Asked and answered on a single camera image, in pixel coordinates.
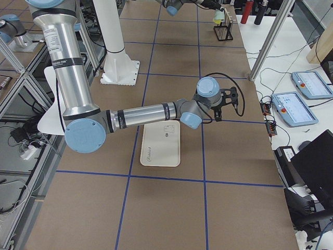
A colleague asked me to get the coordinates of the blue teach pendant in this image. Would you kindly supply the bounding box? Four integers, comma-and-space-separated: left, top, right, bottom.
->
291, 71, 332, 99
271, 92, 318, 127

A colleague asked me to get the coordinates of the red bottle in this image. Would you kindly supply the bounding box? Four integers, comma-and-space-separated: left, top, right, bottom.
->
240, 0, 254, 24

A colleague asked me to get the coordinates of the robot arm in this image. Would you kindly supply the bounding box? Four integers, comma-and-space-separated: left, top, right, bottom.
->
26, 1, 245, 153
156, 0, 224, 16

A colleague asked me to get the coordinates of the black wire cup rack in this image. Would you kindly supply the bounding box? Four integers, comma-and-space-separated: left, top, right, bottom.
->
213, 8, 233, 41

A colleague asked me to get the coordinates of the black bottle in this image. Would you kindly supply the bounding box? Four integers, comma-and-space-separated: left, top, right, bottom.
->
254, 0, 268, 25

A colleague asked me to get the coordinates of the blue teach pendant near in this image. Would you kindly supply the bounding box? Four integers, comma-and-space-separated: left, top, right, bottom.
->
271, 92, 318, 127

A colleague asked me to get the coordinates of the cream rabbit print tray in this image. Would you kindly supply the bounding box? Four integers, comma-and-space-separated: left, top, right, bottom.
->
140, 120, 181, 167

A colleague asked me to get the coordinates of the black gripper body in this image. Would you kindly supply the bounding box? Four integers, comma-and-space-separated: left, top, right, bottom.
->
220, 87, 238, 107

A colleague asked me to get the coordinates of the white camera mast column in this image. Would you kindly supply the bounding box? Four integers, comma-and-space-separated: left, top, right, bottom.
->
93, 0, 140, 86

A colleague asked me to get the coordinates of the blue teach pendant far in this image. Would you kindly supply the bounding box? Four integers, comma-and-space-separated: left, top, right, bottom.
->
291, 71, 332, 99

